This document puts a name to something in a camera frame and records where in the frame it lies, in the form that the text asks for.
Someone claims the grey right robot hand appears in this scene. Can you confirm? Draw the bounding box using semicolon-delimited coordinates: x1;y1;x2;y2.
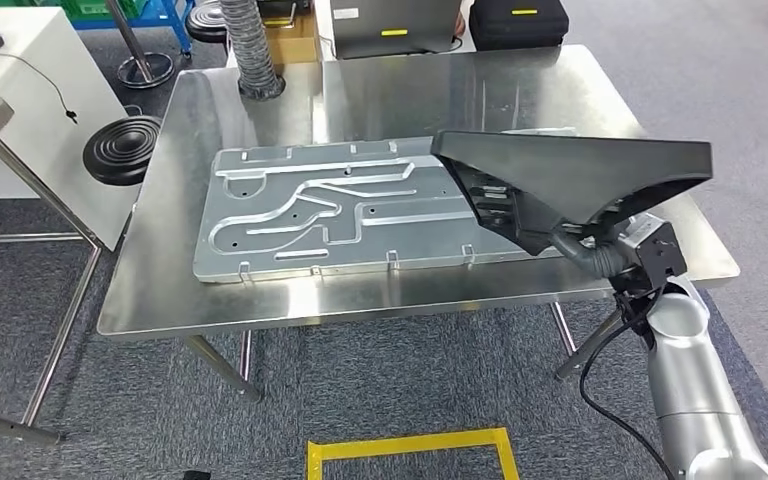
466;181;565;258

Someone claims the black plastic car panel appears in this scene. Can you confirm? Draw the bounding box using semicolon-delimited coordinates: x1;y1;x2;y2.
430;128;715;258

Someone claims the steel workbench table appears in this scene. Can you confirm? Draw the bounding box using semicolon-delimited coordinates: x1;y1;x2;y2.
96;44;742;403

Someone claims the stamped metal plate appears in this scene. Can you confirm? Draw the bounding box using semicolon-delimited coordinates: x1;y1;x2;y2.
192;127;578;285

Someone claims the black case yellow label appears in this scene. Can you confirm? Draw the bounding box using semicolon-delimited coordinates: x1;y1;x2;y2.
468;0;570;53

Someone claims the cardboard box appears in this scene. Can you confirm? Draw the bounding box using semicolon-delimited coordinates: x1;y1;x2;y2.
260;9;323;66

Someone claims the black round stool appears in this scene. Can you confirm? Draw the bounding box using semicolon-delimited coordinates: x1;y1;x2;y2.
82;114;163;187
184;0;230;45

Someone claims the blue metal cart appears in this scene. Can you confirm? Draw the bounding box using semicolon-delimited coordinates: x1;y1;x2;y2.
68;0;195;58

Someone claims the green plastic crate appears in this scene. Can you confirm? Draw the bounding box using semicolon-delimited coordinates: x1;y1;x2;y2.
0;0;141;22

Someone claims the white cabinet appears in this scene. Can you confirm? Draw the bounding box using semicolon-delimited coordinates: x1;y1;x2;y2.
0;6;144;252

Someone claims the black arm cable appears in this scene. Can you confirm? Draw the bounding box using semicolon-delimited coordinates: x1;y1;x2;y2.
578;284;677;480

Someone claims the grey corrugated hose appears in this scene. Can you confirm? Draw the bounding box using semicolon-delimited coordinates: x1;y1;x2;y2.
218;0;287;101

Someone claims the chrome pedestal stand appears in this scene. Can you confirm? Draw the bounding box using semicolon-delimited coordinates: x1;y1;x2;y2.
104;0;177;90

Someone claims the thin black cable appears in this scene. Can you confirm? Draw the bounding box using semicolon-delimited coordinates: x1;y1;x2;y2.
0;48;80;126

